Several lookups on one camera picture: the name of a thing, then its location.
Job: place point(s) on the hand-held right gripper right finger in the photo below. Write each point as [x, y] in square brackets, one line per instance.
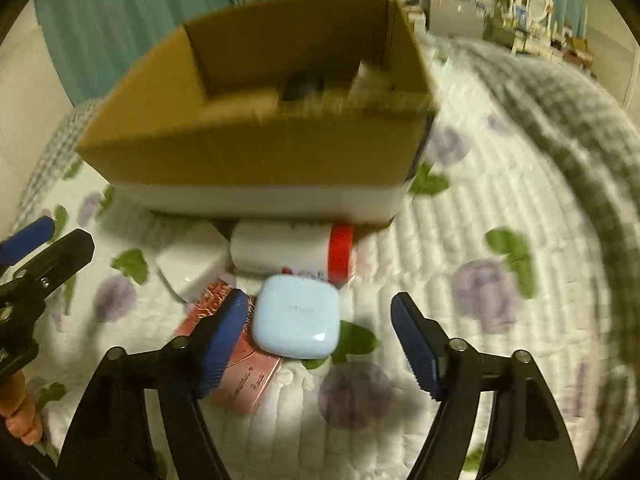
[417, 347]

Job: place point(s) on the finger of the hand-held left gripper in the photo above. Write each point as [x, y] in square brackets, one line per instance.
[27, 240]
[62, 255]

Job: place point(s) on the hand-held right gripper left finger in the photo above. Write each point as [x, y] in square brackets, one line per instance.
[226, 336]

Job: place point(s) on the light blue square case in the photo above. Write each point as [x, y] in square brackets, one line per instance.
[296, 316]

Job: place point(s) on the brown cardboard box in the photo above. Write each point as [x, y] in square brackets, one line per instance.
[260, 125]

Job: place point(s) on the person's left hand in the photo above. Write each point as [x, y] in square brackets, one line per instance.
[20, 412]

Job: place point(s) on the pink foil packet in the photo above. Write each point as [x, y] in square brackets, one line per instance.
[240, 360]

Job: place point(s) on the white square box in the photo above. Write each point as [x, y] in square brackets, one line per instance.
[192, 265]

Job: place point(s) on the white bottle with red cap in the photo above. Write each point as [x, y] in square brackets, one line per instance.
[295, 252]

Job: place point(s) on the white floral quilt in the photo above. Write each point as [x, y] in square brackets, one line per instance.
[500, 200]

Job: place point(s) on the grey checked blanket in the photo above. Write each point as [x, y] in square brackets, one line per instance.
[565, 125]

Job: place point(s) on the cluttered dresser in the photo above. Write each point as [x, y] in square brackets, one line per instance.
[550, 42]

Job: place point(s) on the grey storage box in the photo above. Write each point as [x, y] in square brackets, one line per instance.
[455, 12]

